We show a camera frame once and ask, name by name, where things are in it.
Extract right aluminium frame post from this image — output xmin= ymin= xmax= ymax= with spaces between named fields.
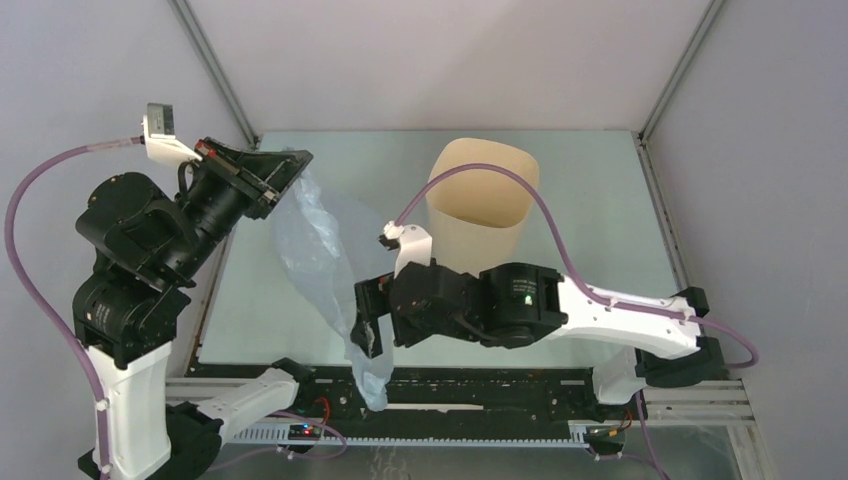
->
xmin=638 ymin=0 xmax=728 ymax=144

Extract left aluminium frame post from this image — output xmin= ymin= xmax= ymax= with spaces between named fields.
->
xmin=168 ymin=0 xmax=260 ymax=149

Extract aluminium frame post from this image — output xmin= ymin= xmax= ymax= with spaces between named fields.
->
xmin=638 ymin=0 xmax=728 ymax=144
xmin=168 ymin=0 xmax=260 ymax=149

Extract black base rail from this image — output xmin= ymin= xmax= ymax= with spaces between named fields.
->
xmin=188 ymin=360 xmax=704 ymax=444

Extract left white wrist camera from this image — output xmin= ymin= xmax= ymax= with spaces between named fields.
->
xmin=142 ymin=103 xmax=201 ymax=168

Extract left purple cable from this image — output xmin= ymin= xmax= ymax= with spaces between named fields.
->
xmin=3 ymin=135 xmax=146 ymax=480

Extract beige plastic trash bin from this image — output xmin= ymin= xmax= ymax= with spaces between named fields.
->
xmin=426 ymin=138 xmax=539 ymax=276

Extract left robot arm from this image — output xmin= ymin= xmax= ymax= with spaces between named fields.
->
xmin=72 ymin=138 xmax=316 ymax=479

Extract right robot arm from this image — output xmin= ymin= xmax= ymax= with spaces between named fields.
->
xmin=349 ymin=262 xmax=724 ymax=418

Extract white cable duct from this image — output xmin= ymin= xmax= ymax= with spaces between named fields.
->
xmin=229 ymin=422 xmax=601 ymax=449

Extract translucent blue trash bag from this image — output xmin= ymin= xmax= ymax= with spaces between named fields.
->
xmin=271 ymin=169 xmax=394 ymax=412

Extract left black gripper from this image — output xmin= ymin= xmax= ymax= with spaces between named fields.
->
xmin=168 ymin=131 xmax=318 ymax=276

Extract small circuit board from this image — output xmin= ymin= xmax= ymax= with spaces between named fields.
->
xmin=287 ymin=424 xmax=323 ymax=441

